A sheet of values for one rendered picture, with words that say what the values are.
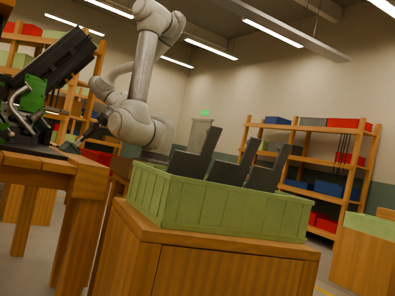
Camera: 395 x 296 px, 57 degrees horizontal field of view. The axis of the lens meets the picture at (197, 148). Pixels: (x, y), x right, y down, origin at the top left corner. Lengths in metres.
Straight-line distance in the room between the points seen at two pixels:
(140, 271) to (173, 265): 0.10
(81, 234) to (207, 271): 0.67
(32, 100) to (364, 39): 6.57
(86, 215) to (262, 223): 0.76
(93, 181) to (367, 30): 6.82
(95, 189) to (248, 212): 0.69
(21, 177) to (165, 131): 0.74
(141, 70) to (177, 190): 0.90
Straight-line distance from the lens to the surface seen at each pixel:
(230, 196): 1.26
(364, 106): 7.29
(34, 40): 5.40
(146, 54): 1.95
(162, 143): 1.94
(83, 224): 1.68
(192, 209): 1.20
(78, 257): 1.73
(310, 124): 7.16
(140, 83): 1.90
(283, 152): 1.49
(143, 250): 1.13
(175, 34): 2.14
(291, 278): 1.41
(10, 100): 2.15
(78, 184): 1.63
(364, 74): 7.51
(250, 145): 1.35
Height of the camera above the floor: 1.04
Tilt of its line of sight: 1 degrees up
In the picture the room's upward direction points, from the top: 12 degrees clockwise
